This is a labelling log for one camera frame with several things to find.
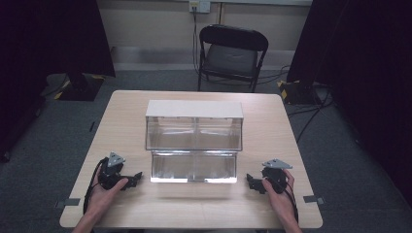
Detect dark curtain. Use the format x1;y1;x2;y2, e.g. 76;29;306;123
0;0;117;163
286;0;412;208

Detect person's right hand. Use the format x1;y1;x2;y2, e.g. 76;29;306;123
261;169;298;225

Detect black stand base striped tape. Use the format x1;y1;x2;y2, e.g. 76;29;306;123
52;73;107;102
276;79;323;106

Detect black cable from wall socket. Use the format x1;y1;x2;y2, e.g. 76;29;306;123
191;7;201;76

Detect clear acrylic drawer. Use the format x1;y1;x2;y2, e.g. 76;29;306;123
150;150;239;184

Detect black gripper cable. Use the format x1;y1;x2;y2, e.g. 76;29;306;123
285;181;300;224
83;157;109;216

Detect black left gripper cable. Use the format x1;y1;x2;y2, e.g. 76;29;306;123
83;157;109;216

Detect clear drawer cabinet white top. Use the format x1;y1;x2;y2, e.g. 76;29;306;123
144;99;245;152

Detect white wall socket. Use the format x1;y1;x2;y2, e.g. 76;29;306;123
189;0;212;15

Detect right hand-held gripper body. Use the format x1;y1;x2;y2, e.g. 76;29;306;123
261;158;293;194

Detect black folding chair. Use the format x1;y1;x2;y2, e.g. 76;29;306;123
196;23;270;94

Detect grey tape strip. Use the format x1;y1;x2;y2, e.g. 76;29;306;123
53;197;82;210
302;194;326;206

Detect person's left hand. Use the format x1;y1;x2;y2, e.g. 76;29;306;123
85;178;129;221

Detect black floor cables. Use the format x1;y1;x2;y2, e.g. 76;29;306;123
257;64;334;144

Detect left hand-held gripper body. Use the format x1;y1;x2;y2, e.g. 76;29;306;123
97;151;132;191

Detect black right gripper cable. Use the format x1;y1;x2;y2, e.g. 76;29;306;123
285;181;300;224

